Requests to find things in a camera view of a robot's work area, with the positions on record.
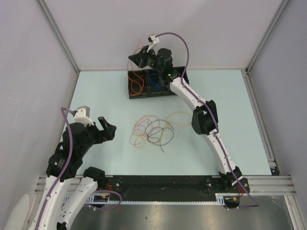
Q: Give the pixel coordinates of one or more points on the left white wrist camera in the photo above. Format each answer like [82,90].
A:
[82,115]

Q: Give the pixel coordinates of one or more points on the aluminium frame rail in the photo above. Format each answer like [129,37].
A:
[260,185]

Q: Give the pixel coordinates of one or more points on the black left storage bin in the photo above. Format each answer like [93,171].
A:
[138,86]

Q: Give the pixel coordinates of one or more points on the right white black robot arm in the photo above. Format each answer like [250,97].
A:
[204,113]

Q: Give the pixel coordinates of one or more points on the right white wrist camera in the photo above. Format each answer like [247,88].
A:
[153,40]

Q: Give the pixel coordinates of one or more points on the black storage bin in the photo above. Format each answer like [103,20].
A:
[176,80]
[155,87]
[138,86]

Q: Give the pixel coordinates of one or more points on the black right storage bin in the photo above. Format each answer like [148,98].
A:
[176,80]

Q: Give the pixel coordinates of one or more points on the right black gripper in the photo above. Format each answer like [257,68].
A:
[137,58]

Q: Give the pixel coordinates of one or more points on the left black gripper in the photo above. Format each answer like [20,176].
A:
[107,133]

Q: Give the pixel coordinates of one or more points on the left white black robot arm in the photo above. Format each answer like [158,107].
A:
[53,212]

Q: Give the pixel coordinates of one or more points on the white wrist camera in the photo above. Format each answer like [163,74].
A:
[82,115]
[153,40]

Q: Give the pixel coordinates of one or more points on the black middle storage bin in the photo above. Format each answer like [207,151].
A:
[155,87]

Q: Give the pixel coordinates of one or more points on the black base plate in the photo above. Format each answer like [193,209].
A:
[153,188]

